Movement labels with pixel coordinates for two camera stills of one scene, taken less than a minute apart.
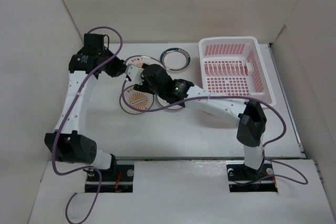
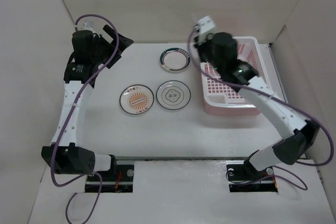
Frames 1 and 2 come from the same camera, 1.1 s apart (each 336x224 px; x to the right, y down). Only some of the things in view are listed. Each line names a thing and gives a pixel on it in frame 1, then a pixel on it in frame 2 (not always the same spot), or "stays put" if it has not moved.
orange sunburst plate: (136, 98) stays put
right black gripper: (143, 87) → (199, 48)
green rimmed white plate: (175, 59) stays put
